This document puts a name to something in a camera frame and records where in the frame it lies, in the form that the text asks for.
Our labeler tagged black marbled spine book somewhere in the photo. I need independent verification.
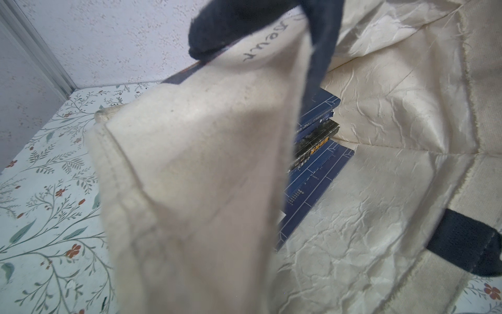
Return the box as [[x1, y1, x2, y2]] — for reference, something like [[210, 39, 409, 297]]
[[288, 119, 340, 171]]

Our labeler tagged stack of blue books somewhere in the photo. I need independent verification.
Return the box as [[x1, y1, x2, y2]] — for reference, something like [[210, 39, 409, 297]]
[[276, 89, 354, 250]]

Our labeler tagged cream canvas tote bag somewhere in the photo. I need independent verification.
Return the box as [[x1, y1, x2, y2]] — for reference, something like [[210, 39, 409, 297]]
[[87, 1, 501, 313]]

